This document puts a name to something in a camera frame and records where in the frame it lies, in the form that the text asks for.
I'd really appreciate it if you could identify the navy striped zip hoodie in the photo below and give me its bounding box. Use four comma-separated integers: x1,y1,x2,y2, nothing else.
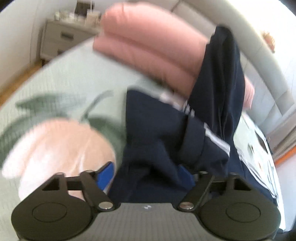
108,26,275,205

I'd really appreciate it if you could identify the floral quilted bed cover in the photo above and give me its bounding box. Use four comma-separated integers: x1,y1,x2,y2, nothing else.
1,46,285,240

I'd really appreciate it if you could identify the beige leather headboard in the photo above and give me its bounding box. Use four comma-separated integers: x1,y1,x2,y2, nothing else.
151,1,295,147

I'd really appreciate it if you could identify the pink folded quilt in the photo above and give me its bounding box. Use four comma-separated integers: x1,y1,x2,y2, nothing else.
92,2,256,110

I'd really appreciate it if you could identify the beige bedside table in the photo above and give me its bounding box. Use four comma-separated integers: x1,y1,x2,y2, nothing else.
40,19,101,65

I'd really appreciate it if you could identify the clutter on bedside table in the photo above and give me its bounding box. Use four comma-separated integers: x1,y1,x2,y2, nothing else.
54,1,102,25

